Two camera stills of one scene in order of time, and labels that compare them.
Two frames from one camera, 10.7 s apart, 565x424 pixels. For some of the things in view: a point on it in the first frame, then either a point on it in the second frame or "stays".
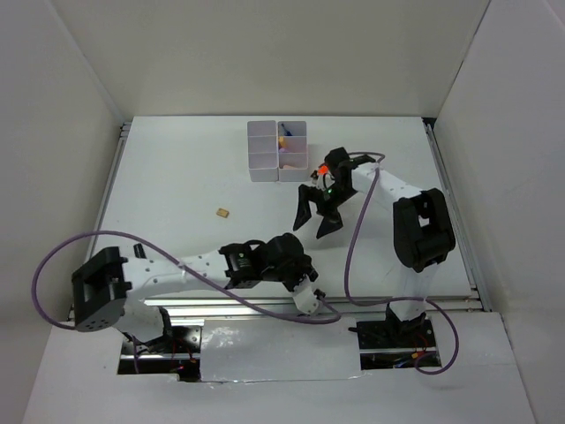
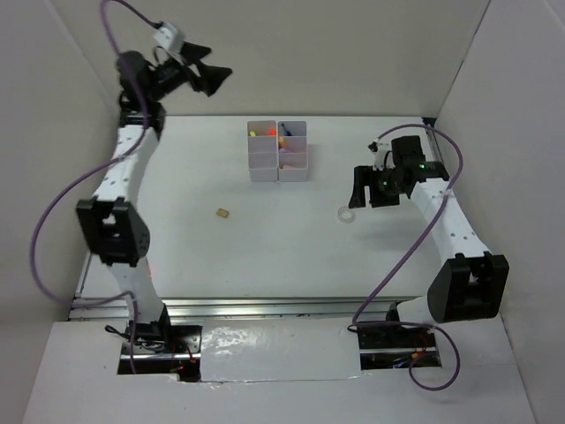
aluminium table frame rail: [292, 308] stays
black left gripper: [305, 267] → [211, 77]
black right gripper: [332, 220] → [365, 175]
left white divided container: [262, 151] stays
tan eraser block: [222, 213] stays
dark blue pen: [288, 133] stays
